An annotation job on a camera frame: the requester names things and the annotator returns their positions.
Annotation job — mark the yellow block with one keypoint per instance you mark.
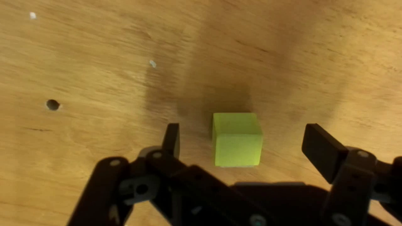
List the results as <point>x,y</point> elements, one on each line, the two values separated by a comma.
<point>237,141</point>

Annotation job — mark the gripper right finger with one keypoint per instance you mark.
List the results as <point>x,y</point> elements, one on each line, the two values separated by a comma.
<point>345,175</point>

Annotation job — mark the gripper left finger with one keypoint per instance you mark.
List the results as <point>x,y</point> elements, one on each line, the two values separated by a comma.
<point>163,175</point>

